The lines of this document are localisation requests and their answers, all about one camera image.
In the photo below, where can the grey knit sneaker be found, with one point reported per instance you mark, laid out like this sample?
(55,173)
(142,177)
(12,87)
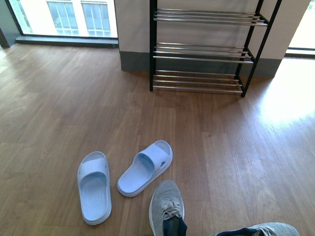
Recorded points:
(264,229)
(167,211)

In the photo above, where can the black metal shoe rack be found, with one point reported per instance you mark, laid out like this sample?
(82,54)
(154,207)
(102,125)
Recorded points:
(218,68)

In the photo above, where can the right light blue slipper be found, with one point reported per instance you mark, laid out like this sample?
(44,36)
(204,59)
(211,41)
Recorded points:
(147,166)

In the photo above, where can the light blue slipper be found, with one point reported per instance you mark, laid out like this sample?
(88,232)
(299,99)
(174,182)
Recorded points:
(147,166)
(93,180)

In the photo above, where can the left light blue slipper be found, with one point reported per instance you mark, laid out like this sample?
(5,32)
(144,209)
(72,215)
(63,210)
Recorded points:
(93,180)

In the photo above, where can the large floor window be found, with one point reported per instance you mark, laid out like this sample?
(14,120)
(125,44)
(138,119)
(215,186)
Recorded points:
(86,23)

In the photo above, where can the right side window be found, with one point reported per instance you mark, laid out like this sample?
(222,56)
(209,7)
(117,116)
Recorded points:
(302,44)

